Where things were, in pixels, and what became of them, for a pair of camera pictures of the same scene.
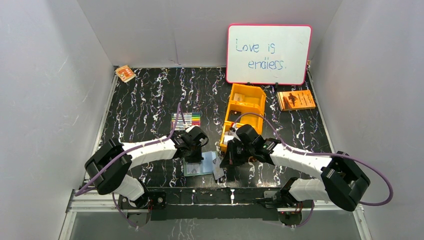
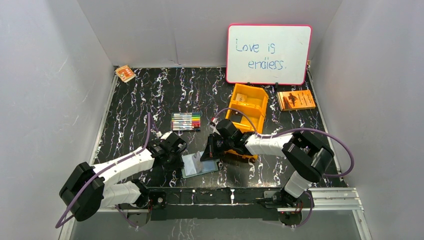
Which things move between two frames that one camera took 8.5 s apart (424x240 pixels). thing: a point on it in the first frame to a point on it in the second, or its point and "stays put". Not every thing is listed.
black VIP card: x=233 y=115 stays put
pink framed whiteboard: x=267 y=54 stays put
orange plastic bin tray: x=246 y=107 stays put
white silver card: x=218 y=172 to x=197 y=162
